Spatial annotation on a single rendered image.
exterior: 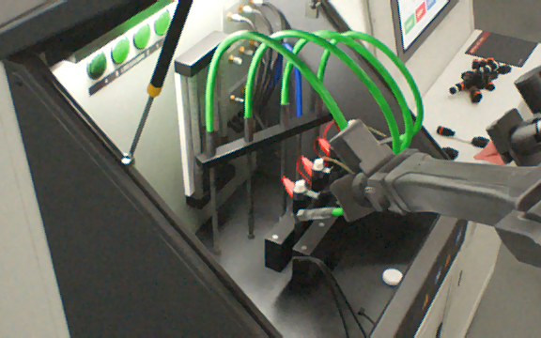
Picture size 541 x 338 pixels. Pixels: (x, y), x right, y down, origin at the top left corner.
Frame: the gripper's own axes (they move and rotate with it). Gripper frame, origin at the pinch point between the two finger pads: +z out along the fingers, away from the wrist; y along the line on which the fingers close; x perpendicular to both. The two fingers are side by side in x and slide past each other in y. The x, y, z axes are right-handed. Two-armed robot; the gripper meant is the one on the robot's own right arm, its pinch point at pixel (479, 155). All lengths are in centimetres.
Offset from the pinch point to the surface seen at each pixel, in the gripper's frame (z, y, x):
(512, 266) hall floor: 102, -68, -106
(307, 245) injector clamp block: 30.8, -0.7, 20.2
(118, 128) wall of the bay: 32, 36, 42
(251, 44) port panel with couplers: 42, 41, -2
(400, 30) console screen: 28, 27, -31
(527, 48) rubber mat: 36, 6, -83
